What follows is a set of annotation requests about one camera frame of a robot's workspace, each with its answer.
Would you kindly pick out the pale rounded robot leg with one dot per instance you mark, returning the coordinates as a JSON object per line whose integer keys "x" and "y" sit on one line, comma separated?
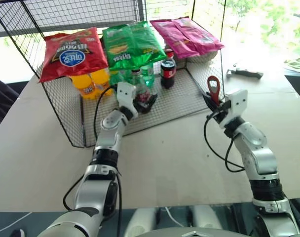
{"x": 142, "y": 221}
{"x": 206, "y": 218}

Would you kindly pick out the glass cola bottle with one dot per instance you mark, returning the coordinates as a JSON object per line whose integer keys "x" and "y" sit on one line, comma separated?
{"x": 140, "y": 85}

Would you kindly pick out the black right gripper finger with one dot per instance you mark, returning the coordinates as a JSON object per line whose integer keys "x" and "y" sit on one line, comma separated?
{"x": 209, "y": 103}
{"x": 215, "y": 102}

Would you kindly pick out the green chip bag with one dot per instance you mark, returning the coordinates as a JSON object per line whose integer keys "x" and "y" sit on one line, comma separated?
{"x": 130, "y": 44}

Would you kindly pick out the red bottle opener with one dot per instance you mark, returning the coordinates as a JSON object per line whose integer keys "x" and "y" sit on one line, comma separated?
{"x": 213, "y": 89}

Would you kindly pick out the orange soda plastic bottle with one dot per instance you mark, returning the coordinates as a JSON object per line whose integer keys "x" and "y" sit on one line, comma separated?
{"x": 101, "y": 81}
{"x": 84, "y": 87}

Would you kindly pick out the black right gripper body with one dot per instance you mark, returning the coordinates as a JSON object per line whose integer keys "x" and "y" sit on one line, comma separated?
{"x": 222, "y": 111}

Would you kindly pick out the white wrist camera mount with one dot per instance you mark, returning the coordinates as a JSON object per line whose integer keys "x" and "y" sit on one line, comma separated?
{"x": 236, "y": 103}
{"x": 124, "y": 92}

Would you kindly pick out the red chip bag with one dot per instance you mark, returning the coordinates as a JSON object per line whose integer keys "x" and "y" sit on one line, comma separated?
{"x": 73, "y": 54}

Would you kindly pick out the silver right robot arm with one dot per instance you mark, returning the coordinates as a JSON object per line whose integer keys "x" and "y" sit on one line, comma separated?
{"x": 256, "y": 140}

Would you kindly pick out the pink chip bag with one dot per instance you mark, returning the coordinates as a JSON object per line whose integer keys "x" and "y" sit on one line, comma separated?
{"x": 189, "y": 37}

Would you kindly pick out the plastic cola bottle red cap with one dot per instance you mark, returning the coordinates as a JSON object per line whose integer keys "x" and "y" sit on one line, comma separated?
{"x": 168, "y": 71}

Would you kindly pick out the pale green cloth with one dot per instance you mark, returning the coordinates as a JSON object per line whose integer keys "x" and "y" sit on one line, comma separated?
{"x": 294, "y": 64}

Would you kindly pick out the grey robot torso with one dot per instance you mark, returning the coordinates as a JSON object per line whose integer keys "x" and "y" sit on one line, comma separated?
{"x": 189, "y": 233}

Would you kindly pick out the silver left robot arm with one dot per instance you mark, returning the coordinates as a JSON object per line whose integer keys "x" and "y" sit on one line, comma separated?
{"x": 108, "y": 138}

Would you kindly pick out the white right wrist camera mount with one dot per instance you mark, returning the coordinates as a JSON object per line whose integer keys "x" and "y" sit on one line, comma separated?
{"x": 236, "y": 103}

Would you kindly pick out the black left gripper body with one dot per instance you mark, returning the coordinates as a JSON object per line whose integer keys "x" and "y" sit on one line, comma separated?
{"x": 142, "y": 107}

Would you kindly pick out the dark rounded object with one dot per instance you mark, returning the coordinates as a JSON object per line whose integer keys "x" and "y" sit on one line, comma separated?
{"x": 2, "y": 98}

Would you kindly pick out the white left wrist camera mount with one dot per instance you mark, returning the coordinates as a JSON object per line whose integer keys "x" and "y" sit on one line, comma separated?
{"x": 124, "y": 92}

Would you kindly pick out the dark side surface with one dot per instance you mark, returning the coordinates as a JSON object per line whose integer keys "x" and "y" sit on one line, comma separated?
{"x": 298, "y": 84}

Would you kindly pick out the green soda plastic bottle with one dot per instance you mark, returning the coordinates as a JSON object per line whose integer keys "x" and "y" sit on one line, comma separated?
{"x": 148, "y": 75}
{"x": 116, "y": 79}

